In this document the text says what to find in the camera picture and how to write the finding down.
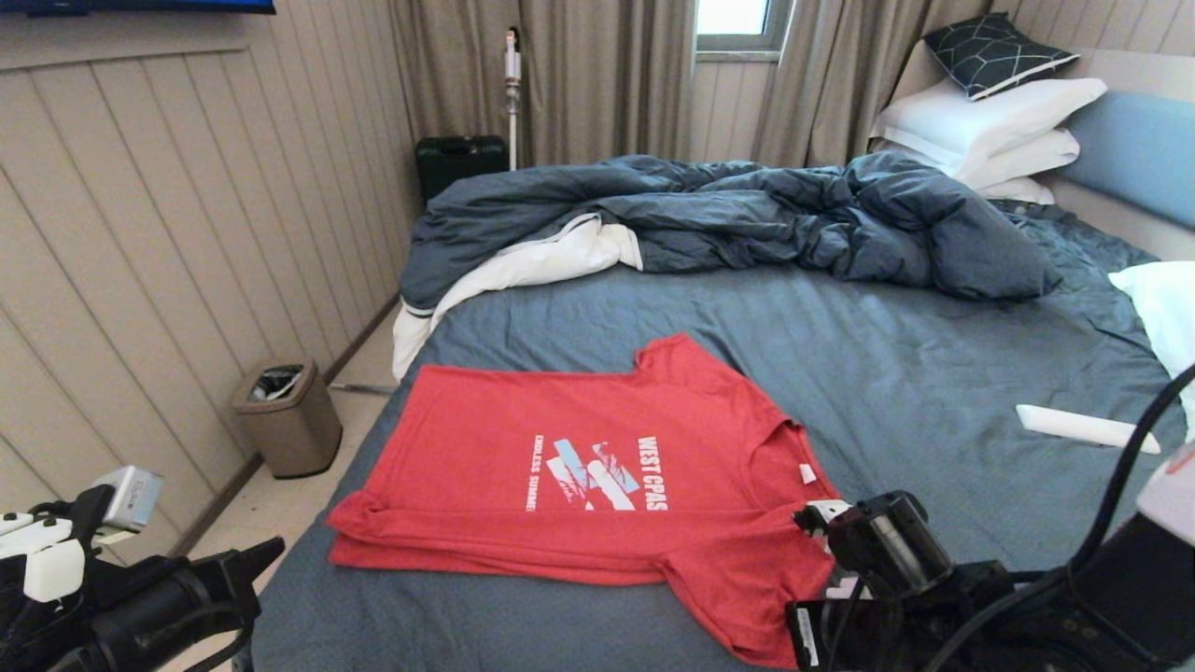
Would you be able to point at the white blanket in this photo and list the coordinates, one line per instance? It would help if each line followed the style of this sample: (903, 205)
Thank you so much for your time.
(560, 257)

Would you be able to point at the black suitcase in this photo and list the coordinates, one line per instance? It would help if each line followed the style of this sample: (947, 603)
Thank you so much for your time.
(457, 161)

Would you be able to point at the blue headboard cushion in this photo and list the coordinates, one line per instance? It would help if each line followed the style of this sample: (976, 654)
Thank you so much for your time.
(1139, 147)

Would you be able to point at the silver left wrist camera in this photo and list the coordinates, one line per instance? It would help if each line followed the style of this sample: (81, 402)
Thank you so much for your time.
(131, 499)

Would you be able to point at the black plastic bin liner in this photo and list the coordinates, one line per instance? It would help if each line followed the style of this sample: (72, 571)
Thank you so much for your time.
(276, 384)

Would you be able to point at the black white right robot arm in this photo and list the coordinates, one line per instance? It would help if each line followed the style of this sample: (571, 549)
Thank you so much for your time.
(1120, 616)

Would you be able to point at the white stick vacuum cleaner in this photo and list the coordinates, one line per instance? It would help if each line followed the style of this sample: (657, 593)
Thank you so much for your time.
(513, 82)

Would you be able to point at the dark geometric patterned cushion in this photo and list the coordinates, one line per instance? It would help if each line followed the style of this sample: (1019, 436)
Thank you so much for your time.
(992, 54)

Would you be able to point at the dark blue crumpled duvet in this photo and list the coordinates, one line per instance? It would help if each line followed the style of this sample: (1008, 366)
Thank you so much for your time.
(747, 215)

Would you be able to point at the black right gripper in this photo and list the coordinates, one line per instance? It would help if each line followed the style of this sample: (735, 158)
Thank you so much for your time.
(868, 644)

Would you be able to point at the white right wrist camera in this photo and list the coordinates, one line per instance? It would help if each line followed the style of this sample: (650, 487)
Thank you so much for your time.
(822, 513)

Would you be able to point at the wall-mounted television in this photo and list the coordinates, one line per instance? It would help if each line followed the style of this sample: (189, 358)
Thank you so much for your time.
(140, 6)

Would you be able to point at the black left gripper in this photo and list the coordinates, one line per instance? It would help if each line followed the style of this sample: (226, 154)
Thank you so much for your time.
(168, 621)

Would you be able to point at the window with grey frame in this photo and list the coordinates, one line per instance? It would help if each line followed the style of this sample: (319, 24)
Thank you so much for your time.
(738, 19)

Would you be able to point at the red printed t-shirt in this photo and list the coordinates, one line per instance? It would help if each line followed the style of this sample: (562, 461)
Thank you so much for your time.
(485, 439)

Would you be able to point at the white flat remote control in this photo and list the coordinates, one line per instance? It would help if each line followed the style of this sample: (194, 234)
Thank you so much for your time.
(1074, 426)

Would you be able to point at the bed with blue sheet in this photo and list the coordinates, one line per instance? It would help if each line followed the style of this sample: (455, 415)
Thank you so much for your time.
(887, 355)

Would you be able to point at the large white pillow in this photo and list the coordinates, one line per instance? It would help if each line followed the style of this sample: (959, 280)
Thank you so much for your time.
(974, 119)

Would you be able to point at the taupe trash bin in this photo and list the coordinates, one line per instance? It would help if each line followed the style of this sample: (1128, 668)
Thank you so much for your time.
(299, 439)

